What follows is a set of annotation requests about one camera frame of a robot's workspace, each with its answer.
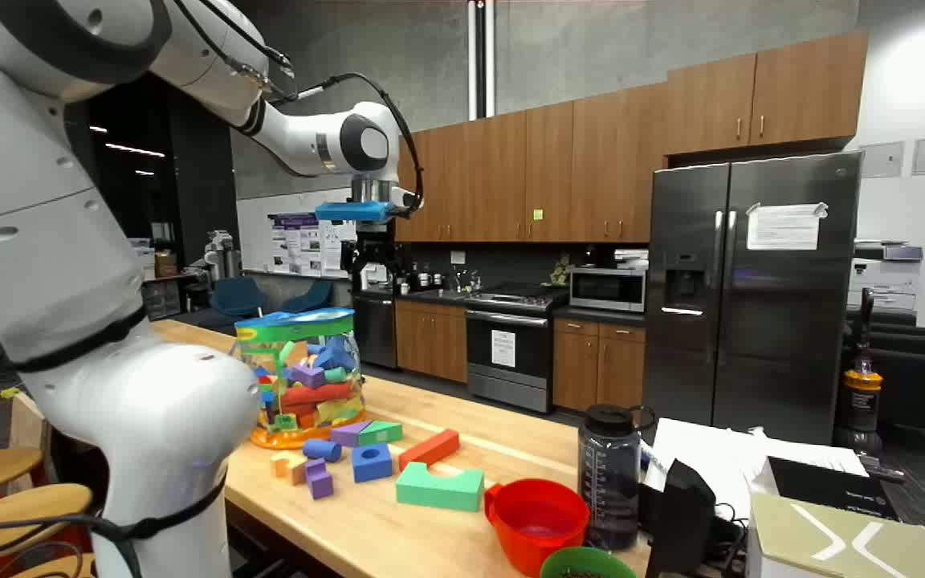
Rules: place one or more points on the red rectangular foam block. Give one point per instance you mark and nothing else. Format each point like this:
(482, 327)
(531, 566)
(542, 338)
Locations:
(433, 447)

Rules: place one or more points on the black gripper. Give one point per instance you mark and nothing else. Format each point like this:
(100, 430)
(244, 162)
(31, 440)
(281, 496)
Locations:
(366, 246)

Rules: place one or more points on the stainless steel refrigerator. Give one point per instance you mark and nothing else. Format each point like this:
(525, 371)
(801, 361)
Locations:
(753, 322)

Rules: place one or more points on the white ceiling pipe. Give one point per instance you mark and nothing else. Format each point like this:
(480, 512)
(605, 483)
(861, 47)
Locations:
(480, 52)

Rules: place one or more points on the green triangle foam block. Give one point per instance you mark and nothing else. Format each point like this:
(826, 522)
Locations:
(383, 432)

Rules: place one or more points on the orange and black vacuum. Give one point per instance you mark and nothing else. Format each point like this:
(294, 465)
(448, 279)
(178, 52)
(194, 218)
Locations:
(861, 386)

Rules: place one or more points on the purple triangle foam block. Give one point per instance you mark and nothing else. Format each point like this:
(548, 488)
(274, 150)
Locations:
(347, 435)

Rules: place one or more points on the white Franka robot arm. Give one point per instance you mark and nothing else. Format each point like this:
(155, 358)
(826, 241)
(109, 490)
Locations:
(55, 214)

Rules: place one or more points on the white cardboard box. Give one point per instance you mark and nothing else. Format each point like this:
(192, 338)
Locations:
(848, 542)

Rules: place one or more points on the black stand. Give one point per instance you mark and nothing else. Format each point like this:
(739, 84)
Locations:
(681, 519)

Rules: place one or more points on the dark translucent bottle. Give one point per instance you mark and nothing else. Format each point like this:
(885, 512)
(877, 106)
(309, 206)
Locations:
(612, 483)

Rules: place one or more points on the green sticky note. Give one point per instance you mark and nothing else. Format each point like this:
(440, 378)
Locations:
(539, 214)

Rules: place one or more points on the green plastic bowl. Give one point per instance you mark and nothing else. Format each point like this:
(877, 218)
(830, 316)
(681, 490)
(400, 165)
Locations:
(586, 566)

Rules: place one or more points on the wooden base cabinet with drawers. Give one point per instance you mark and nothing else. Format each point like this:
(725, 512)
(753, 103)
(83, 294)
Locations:
(600, 366)

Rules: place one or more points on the green arch foam block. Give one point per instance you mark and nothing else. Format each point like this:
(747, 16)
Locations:
(439, 490)

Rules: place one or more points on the white office printer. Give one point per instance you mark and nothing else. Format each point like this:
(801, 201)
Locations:
(889, 273)

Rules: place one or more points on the long wooden wall cabinet row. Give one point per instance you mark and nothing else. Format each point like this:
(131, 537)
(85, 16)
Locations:
(548, 171)

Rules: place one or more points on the blue square block with hole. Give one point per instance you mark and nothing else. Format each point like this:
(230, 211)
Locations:
(375, 465)

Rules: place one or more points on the stainless steel oven range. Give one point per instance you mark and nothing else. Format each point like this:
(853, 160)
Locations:
(509, 358)

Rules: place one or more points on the two-door wooden wall cabinet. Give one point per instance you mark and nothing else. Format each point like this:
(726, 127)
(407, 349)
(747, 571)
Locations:
(764, 99)

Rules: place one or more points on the whiteboard with posters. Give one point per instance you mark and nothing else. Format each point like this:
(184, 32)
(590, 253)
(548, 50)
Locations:
(307, 246)

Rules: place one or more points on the silver microwave oven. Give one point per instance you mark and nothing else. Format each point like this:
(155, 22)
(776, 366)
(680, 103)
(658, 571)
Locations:
(605, 290)

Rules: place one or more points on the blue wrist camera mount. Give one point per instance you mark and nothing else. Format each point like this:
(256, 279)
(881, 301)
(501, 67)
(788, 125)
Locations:
(356, 214)

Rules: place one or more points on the black dishwasher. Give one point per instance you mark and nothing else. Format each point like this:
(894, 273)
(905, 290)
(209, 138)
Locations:
(376, 333)

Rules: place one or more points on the white paper on refrigerator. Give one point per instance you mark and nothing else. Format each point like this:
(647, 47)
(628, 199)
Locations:
(785, 226)

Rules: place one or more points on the blue cylinder foam block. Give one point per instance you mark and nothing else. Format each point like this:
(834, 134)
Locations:
(324, 451)

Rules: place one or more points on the green potted plant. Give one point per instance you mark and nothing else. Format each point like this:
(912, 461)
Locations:
(561, 273)

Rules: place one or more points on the red plastic bowl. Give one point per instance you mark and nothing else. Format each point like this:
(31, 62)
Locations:
(534, 524)

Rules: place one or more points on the white paper on oven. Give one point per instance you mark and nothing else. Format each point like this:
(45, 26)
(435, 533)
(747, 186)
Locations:
(501, 349)

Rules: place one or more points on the yellow notched foam block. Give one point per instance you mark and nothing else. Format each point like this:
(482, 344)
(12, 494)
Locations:
(285, 468)

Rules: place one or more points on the clear bag of foam blocks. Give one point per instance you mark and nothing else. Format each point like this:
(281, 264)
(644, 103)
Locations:
(300, 374)

